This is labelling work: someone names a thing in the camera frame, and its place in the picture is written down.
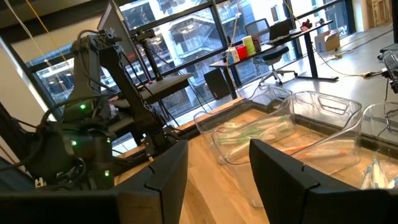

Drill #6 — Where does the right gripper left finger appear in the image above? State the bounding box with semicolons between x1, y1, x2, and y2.
0;139;189;224

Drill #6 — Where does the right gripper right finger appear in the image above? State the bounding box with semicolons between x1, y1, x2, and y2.
249;139;398;224

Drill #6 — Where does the orange white toothbrush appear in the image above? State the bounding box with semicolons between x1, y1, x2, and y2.
279;139;357;154
295;148;358;162

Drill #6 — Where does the blue white toothbrush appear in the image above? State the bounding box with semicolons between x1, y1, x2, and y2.
371;158;389;190
360;164;374;190

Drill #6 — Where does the clear plastic bin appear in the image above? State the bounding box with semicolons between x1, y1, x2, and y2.
193;84;296;166
229;90;364;208
359;101;398;190

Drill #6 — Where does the black standing desk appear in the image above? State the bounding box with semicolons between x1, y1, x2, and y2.
210;20;340;100

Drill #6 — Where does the black speaker box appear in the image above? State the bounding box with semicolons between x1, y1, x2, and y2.
203;67;233;100

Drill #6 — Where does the black office chair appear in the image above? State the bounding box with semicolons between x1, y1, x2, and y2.
244;17;299;87

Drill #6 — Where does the cardboard box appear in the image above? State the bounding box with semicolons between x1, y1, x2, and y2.
313;29;342;53

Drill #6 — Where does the red box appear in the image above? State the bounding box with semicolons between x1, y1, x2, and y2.
236;45;249;60

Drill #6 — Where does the white carton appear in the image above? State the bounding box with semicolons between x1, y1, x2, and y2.
226;47;240;65

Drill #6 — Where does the green cylinder container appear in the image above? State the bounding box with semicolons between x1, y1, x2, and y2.
242;35;256;57

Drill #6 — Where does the black laptop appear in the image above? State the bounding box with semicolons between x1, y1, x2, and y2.
269;18;294;44

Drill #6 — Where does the grey laptop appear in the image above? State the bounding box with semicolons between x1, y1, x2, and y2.
97;1;141;68

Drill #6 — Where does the large window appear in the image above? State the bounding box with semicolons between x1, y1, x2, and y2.
24;0;357;125

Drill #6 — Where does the yellow cable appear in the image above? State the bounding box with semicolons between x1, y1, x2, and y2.
313;46;384;79

